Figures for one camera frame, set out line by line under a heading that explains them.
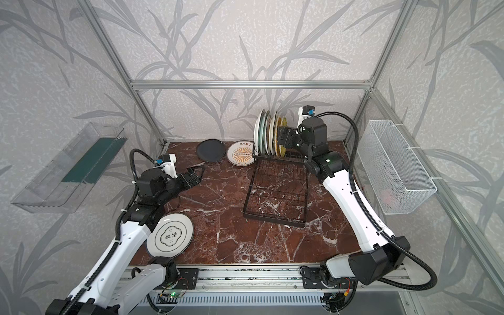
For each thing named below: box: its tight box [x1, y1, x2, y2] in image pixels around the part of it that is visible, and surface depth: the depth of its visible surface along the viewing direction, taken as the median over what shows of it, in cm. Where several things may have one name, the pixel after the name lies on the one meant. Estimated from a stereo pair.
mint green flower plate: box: [258, 108, 271, 156], surface depth 77 cm
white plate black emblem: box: [146, 213, 195, 258], surface depth 84 cm
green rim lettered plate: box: [253, 108, 266, 155], surface depth 77 cm
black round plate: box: [196, 138, 226, 163], surface depth 122 cm
